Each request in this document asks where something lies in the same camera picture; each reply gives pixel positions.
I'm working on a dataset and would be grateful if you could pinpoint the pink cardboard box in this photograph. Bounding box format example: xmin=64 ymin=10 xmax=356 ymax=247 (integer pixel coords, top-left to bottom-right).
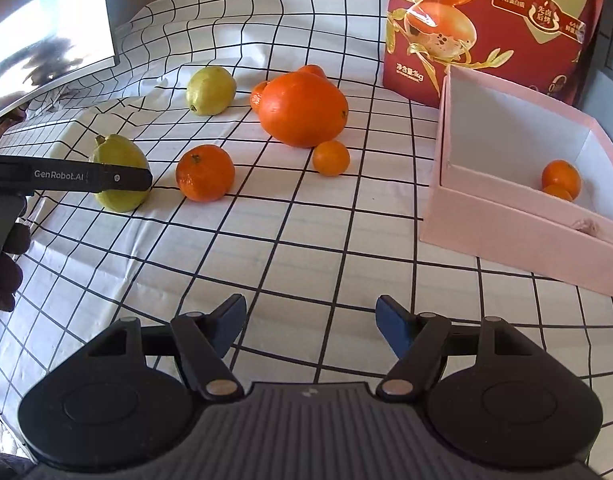
xmin=419 ymin=64 xmax=613 ymax=298

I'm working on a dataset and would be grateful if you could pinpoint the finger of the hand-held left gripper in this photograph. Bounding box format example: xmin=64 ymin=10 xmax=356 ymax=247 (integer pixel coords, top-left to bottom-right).
xmin=0 ymin=155 xmax=153 ymax=195

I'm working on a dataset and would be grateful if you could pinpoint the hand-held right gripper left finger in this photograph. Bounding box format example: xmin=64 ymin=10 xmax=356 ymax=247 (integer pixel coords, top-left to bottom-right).
xmin=86 ymin=294 xmax=247 ymax=402

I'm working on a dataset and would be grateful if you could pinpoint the person's left hand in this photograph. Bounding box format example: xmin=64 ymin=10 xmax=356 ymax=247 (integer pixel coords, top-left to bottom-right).
xmin=0 ymin=222 xmax=32 ymax=312

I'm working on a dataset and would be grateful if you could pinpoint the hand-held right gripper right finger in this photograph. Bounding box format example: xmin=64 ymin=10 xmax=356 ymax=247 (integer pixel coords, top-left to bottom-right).
xmin=375 ymin=295 xmax=529 ymax=401

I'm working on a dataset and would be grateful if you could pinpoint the white black-checked cloth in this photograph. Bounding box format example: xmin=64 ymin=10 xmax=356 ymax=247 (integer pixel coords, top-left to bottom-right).
xmin=0 ymin=0 xmax=613 ymax=461

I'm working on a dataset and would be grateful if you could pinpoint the yellow-green lemon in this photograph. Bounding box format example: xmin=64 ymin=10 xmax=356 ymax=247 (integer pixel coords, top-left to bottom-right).
xmin=186 ymin=66 xmax=237 ymax=116

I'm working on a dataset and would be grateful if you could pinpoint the black computer monitor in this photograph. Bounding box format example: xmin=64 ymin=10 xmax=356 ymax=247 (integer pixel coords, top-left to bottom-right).
xmin=0 ymin=0 xmax=121 ymax=126

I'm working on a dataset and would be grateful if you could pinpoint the red fruit gift box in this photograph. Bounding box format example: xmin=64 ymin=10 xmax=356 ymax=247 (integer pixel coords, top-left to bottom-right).
xmin=383 ymin=0 xmax=607 ymax=109

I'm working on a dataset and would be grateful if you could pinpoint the medium mandarin with green stem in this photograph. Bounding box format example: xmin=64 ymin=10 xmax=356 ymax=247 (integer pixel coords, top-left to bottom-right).
xmin=175 ymin=144 xmax=236 ymax=203

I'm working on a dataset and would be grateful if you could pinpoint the yellow-green pear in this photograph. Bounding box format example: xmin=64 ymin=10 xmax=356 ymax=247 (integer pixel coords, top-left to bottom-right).
xmin=89 ymin=133 xmax=152 ymax=212

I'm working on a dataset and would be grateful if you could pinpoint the large orange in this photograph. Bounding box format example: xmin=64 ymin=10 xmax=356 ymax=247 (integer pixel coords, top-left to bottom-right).
xmin=258 ymin=72 xmax=349 ymax=149

